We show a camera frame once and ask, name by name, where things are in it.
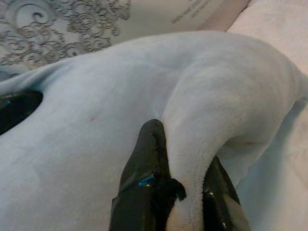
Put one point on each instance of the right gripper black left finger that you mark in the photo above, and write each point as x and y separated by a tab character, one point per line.
146	168

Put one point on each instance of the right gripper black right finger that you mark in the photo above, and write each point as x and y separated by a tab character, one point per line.
219	197

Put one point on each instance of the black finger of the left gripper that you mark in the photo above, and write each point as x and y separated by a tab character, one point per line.
16	110

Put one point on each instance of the pale fleece blanket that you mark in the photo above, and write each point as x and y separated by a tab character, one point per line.
96	108

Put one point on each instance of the grey swirl patterned bedspread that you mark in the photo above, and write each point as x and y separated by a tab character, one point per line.
48	36

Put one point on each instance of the white box with printed text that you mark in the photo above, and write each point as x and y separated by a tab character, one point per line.
168	12

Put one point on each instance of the white quilted mattress cover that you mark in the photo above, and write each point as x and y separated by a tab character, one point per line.
276	24

